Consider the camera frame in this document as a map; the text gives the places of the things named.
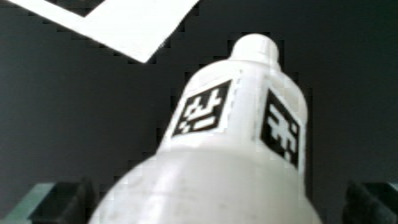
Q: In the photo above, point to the white marker sheet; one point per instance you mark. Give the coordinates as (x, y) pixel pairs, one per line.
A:
(129, 24)

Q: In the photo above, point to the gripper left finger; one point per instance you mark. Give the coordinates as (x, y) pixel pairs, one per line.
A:
(58, 204)

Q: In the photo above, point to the white lamp bulb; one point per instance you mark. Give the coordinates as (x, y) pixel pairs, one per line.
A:
(225, 176)

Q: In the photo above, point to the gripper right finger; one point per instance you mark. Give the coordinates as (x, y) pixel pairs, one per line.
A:
(370, 203)

